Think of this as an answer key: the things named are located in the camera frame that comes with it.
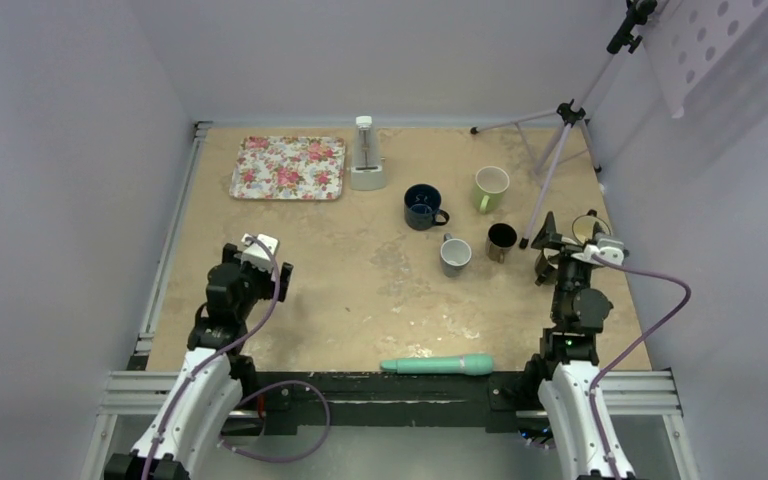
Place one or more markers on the cream mug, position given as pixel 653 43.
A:
pixel 586 226

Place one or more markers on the perforated music stand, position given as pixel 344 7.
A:
pixel 687 82

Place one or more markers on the brown mug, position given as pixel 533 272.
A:
pixel 501 238

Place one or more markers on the green mug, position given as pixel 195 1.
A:
pixel 490 185

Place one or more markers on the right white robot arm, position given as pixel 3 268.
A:
pixel 568 362

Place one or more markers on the teal cylindrical tool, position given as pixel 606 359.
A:
pixel 466 364

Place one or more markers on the dark blue mug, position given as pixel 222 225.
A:
pixel 422 208

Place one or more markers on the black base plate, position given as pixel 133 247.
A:
pixel 496 403

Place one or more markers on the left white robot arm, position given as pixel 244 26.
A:
pixel 215 374

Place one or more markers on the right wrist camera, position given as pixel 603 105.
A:
pixel 602 248

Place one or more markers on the white metronome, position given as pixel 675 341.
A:
pixel 366 171

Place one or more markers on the grey mug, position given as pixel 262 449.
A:
pixel 455 254

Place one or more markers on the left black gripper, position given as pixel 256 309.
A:
pixel 268 286

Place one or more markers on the aluminium frame rail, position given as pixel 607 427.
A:
pixel 366 287

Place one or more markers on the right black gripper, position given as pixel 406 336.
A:
pixel 548 235

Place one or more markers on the floral tray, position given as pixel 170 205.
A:
pixel 289 168

